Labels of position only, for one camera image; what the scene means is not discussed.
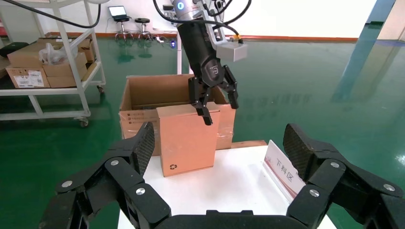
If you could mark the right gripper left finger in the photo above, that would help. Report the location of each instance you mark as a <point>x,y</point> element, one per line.
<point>126,177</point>

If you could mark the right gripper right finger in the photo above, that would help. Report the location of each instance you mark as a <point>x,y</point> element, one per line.
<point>329,177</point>

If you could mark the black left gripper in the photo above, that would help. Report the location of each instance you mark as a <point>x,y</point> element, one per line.
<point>201,53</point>

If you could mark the small cardboard box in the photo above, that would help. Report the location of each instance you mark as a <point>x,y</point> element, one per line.
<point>186,142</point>

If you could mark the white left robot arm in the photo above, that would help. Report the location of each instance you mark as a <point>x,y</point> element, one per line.
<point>189,11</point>

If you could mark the large open cardboard box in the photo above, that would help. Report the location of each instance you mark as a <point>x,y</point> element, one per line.
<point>142,91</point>

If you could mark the flat cardboard piece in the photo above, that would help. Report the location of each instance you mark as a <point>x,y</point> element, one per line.
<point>91,70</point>

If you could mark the labelled cardboard carton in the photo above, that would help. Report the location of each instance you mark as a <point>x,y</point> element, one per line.
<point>28,79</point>

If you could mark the acrylic sign with red stripe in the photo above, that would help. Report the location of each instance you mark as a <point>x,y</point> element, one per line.
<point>280,169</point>

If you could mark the wooden board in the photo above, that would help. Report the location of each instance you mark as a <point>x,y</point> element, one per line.
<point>250,144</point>

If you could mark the white power strip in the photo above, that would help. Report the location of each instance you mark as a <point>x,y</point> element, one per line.
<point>161,39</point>

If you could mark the white wheeled shelf cart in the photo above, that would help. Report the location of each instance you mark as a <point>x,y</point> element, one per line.
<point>47,92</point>

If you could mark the open laptop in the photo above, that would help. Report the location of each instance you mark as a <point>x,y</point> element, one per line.
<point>117,11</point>

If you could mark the clear plastic bag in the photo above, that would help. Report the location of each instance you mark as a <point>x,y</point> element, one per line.
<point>52,55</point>

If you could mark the black bag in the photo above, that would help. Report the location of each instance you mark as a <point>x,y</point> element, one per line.
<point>12,49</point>

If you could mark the blue building pillar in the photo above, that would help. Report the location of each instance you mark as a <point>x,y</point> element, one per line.
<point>381,11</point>

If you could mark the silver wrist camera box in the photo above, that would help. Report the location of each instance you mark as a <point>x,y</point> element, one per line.
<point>232,52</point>

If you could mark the silver camera mount bracket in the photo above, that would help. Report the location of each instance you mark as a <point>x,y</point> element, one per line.
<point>220,33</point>

